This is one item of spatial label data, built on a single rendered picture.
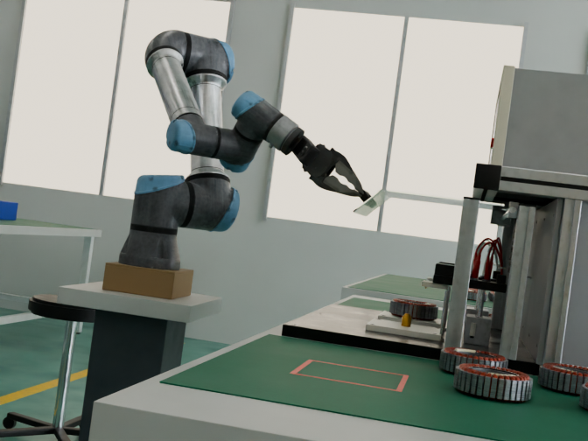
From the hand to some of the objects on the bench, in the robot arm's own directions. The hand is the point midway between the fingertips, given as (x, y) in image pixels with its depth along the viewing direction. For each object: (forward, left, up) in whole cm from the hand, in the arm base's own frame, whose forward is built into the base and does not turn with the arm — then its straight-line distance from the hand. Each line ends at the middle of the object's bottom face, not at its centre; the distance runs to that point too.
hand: (357, 191), depth 200 cm
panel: (+40, +4, -28) cm, 50 cm away
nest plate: (+14, +13, -28) cm, 34 cm away
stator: (+34, -43, -30) cm, 62 cm away
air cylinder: (+31, -10, -28) cm, 43 cm away
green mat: (+45, -61, -31) cm, 82 cm away
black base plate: (+17, +1, -31) cm, 35 cm away
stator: (+14, +13, -27) cm, 33 cm away
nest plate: (+16, -11, -28) cm, 35 cm away
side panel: (+58, -27, -31) cm, 71 cm away
